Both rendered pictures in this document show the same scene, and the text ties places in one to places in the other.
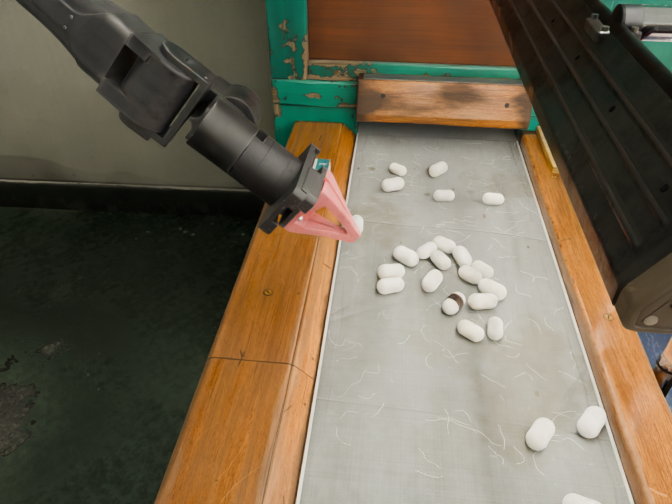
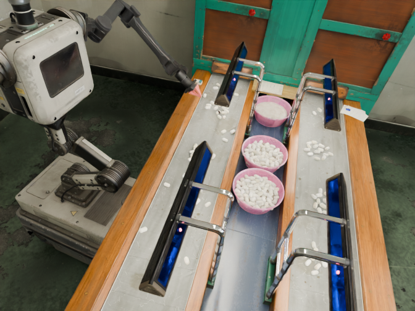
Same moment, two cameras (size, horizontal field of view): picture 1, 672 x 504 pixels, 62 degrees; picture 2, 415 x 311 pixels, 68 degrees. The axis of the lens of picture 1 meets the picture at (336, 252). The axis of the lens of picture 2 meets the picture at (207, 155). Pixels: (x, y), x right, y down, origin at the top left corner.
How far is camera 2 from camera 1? 1.37 m
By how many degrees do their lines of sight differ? 7
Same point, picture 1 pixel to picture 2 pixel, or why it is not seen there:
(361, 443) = (195, 129)
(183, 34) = (170, 29)
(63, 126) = (125, 52)
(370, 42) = (217, 53)
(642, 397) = (241, 129)
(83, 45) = (162, 60)
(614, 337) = (243, 121)
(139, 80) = (169, 66)
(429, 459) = (205, 132)
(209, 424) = (172, 121)
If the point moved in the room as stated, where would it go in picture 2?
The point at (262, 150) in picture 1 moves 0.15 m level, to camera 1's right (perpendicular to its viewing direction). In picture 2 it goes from (186, 79) to (210, 83)
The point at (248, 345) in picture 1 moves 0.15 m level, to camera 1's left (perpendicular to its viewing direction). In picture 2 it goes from (180, 112) to (156, 108)
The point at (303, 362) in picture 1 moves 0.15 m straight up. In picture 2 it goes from (188, 116) to (189, 97)
